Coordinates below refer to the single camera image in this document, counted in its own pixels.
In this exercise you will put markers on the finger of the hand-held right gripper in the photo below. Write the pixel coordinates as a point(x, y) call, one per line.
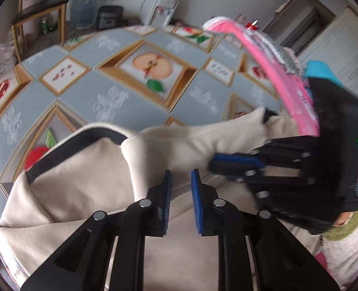
point(239, 160)
point(276, 194)

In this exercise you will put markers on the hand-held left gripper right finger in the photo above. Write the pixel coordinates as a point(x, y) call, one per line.
point(195, 201)

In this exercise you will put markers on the cream zip jacket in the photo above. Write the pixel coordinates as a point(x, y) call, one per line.
point(91, 172)

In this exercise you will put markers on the empty clear water jug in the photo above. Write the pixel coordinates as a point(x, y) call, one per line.
point(83, 12)

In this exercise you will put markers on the pink cloth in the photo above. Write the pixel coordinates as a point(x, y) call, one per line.
point(276, 75)

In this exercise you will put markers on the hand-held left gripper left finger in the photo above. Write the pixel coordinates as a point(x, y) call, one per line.
point(167, 200)

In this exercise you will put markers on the person's right forearm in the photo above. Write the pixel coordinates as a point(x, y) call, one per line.
point(345, 248)

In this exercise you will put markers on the cyan cloth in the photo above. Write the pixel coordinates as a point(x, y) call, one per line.
point(321, 72)

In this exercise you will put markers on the green can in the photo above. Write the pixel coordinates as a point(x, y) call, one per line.
point(44, 26)

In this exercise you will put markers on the red small item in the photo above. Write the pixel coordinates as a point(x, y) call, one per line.
point(254, 24)

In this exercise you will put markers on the white water dispenser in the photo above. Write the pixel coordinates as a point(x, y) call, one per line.
point(164, 13)

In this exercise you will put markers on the wooden chair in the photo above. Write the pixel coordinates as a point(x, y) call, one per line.
point(42, 7)

